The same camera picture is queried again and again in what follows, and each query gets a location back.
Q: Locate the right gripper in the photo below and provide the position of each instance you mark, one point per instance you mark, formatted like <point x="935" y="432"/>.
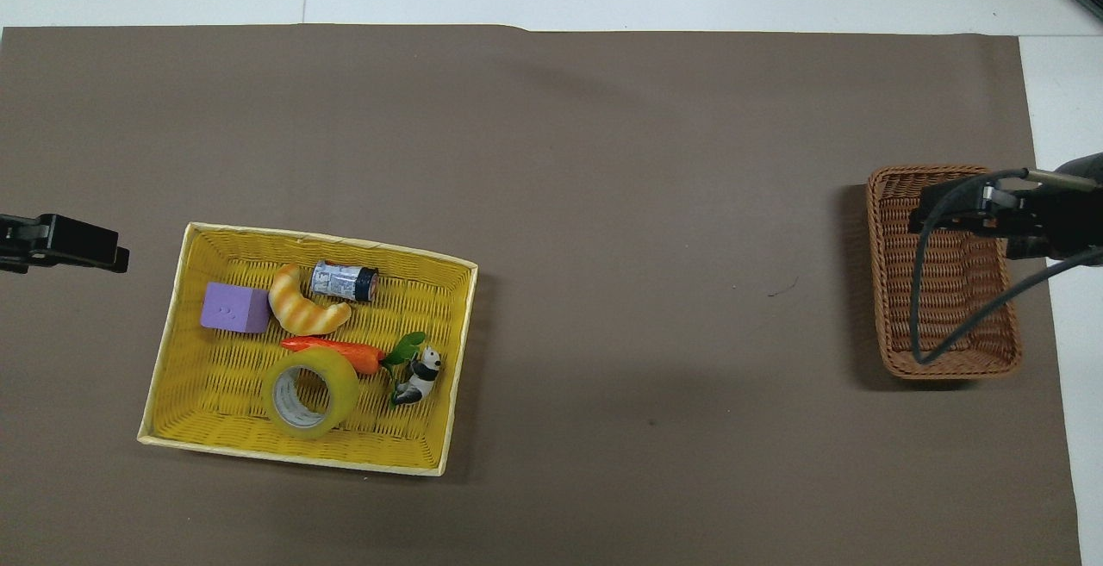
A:
<point x="1073" y="217"/>

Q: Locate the brown wicker basket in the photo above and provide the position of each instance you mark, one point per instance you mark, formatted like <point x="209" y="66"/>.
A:
<point x="948" y="307"/>

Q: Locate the yellowish clear tape roll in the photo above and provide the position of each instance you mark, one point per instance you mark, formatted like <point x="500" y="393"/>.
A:
<point x="341" y="395"/>

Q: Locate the yellow woven basket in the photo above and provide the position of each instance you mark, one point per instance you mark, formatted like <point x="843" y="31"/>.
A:
<point x="215" y="376"/>

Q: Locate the panda figurine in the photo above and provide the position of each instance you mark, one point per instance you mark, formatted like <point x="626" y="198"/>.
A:
<point x="420" y="376"/>

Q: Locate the toy carrot with green leaves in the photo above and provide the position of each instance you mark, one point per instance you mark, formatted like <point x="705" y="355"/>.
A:
<point x="345" y="352"/>

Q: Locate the toy croissant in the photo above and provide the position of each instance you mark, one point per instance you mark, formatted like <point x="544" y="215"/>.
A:
<point x="302" y="312"/>

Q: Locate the purple foam cube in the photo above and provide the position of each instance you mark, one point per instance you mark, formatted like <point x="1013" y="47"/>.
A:
<point x="233" y="307"/>

